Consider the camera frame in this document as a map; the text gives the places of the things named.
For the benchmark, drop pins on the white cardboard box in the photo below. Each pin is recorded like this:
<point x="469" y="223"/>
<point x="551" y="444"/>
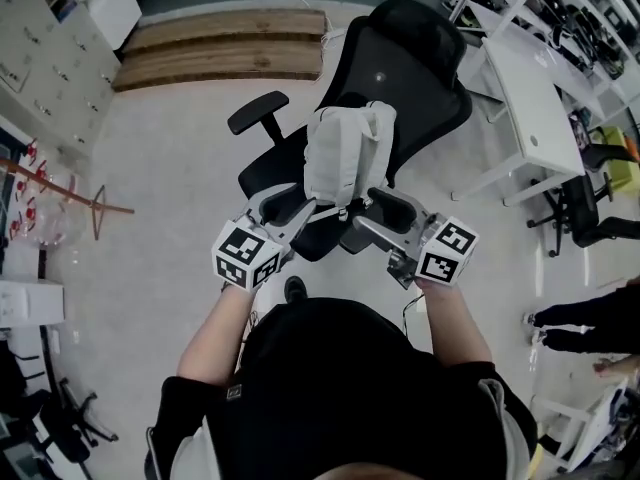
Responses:
<point x="30" y="303"/>

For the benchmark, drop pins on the person's black shoe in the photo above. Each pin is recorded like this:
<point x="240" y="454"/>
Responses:
<point x="295" y="289"/>

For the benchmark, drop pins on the person's left forearm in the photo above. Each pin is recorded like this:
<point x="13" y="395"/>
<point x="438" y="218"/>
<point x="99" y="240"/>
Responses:
<point x="215" y="338"/>

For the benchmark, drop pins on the white low cabinet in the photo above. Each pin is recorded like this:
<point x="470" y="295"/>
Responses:
<point x="117" y="8"/>

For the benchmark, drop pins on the tangle of black gear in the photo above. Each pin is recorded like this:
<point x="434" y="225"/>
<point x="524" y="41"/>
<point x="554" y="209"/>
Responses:
<point x="590" y="23"/>

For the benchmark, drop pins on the white frame table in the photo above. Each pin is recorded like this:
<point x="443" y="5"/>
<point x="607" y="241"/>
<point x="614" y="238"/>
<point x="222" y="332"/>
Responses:
<point x="565" y="409"/>

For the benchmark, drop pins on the purple printed book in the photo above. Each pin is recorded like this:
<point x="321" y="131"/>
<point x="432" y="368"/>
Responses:
<point x="580" y="130"/>

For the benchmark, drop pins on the wooden coat rack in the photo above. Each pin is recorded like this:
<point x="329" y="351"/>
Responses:
<point x="120" y="210"/>

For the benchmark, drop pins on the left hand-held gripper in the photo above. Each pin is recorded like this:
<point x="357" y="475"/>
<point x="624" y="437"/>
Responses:
<point x="245" y="258"/>

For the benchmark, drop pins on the person's black t-shirt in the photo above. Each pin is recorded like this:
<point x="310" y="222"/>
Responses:
<point x="325" y="393"/>

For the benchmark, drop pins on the white locker wall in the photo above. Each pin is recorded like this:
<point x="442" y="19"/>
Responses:
<point x="50" y="68"/>

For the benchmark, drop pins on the wooden step platform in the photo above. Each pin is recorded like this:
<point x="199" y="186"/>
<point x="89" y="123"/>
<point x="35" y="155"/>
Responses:
<point x="225" y="58"/>

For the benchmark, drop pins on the person's right forearm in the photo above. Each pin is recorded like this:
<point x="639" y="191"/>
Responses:
<point x="452" y="323"/>

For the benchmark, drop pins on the white cloth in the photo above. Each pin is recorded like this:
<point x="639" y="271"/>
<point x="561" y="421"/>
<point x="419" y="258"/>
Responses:
<point x="345" y="158"/>

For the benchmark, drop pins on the black mesh office chair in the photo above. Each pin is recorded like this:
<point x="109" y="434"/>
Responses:
<point x="400" y="68"/>

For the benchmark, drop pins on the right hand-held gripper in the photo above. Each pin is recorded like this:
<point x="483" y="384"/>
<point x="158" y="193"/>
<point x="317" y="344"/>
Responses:
<point x="445" y="253"/>

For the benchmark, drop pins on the clear plastic bag red print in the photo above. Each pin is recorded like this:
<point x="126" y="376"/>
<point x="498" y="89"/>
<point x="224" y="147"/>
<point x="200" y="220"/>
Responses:
<point x="55" y="218"/>

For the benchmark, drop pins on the black swivel chair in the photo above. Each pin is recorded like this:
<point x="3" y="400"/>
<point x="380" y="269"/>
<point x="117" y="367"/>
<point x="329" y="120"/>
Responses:
<point x="582" y="208"/>

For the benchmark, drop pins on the white desk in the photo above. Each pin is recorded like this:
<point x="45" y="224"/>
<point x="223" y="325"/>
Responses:
<point x="530" y="108"/>

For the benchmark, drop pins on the person's head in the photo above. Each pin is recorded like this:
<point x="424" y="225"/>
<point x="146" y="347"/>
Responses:
<point x="362" y="473"/>

